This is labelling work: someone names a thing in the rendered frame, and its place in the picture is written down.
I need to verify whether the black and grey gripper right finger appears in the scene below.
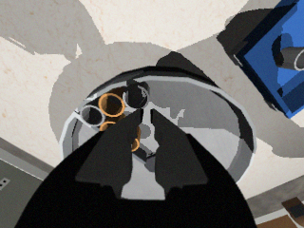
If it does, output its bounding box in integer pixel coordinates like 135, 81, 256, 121
150, 109, 257, 228

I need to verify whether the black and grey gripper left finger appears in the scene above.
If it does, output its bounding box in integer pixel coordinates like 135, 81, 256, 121
14, 108, 143, 228

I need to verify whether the grey round turntable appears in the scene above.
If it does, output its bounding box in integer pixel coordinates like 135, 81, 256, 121
59, 66, 257, 200

